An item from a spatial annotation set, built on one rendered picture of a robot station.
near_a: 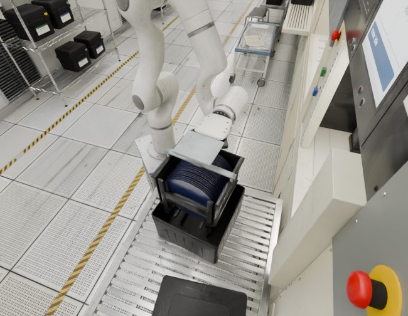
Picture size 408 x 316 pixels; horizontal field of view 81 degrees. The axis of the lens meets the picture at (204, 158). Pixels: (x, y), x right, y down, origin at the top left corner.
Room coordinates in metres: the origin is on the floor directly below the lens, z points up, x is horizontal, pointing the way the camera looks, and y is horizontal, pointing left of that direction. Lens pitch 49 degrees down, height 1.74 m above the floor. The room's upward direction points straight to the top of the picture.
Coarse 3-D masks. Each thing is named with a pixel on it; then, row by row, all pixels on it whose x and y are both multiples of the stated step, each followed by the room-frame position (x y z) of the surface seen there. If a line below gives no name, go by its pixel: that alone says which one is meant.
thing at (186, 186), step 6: (168, 180) 0.45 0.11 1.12; (174, 180) 0.44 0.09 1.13; (168, 186) 0.45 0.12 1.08; (174, 186) 0.44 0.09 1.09; (180, 186) 0.43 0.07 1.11; (186, 186) 0.42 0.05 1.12; (192, 186) 0.41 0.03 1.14; (174, 192) 0.44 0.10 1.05; (180, 192) 0.43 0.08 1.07; (186, 192) 0.42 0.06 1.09; (192, 192) 0.41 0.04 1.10; (198, 192) 0.40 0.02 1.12; (186, 198) 0.42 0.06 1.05; (192, 198) 0.41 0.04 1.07; (198, 198) 0.40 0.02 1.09; (204, 198) 0.39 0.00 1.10; (198, 204) 0.40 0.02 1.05; (204, 204) 0.39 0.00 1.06; (186, 210) 0.42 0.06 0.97; (198, 216) 0.40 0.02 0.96
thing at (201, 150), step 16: (176, 144) 0.58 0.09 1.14; (192, 144) 0.49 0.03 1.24; (208, 144) 0.49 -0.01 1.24; (176, 160) 0.55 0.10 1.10; (192, 160) 0.43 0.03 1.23; (208, 160) 0.43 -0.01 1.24; (240, 160) 0.51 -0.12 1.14; (160, 176) 0.46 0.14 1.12; (160, 192) 0.45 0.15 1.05; (224, 192) 0.39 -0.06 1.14; (192, 208) 0.38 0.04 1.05; (208, 208) 0.36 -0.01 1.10; (224, 208) 0.41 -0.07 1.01; (208, 224) 0.36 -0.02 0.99
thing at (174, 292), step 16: (160, 288) 0.20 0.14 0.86; (176, 288) 0.20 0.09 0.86; (192, 288) 0.20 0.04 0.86; (208, 288) 0.20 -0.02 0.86; (224, 288) 0.20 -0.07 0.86; (160, 304) 0.15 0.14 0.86; (176, 304) 0.15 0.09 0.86; (192, 304) 0.15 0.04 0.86; (208, 304) 0.15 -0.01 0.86; (224, 304) 0.15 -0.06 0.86; (240, 304) 0.15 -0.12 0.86
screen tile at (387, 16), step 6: (390, 0) 0.57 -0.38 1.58; (402, 0) 0.51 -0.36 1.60; (384, 6) 0.59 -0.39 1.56; (390, 6) 0.55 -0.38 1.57; (396, 6) 0.52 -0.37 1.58; (384, 12) 0.57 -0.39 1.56; (390, 12) 0.53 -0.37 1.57; (396, 12) 0.50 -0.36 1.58; (384, 18) 0.55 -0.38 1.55; (390, 18) 0.52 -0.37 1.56; (384, 24) 0.53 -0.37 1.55; (390, 24) 0.50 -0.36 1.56
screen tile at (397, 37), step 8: (400, 16) 0.47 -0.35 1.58; (400, 24) 0.45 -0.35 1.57; (392, 32) 0.47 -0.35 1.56; (400, 32) 0.44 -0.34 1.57; (392, 40) 0.45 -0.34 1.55; (400, 40) 0.42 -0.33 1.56; (392, 48) 0.43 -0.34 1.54; (400, 48) 0.40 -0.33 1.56; (400, 56) 0.38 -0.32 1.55; (400, 64) 0.37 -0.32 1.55
